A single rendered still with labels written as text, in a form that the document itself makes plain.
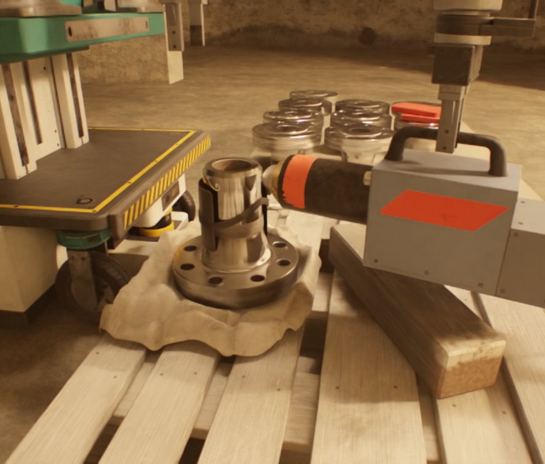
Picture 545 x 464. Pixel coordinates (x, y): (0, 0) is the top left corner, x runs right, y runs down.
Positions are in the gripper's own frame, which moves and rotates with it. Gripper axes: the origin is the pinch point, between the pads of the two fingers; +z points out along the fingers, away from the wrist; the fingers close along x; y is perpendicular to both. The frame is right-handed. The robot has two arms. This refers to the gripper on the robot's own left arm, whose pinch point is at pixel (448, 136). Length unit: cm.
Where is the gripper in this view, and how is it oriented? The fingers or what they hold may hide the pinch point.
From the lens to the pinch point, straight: 75.9
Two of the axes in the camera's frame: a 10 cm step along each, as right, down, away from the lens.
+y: -8.8, -2.0, 4.2
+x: -4.7, 3.8, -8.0
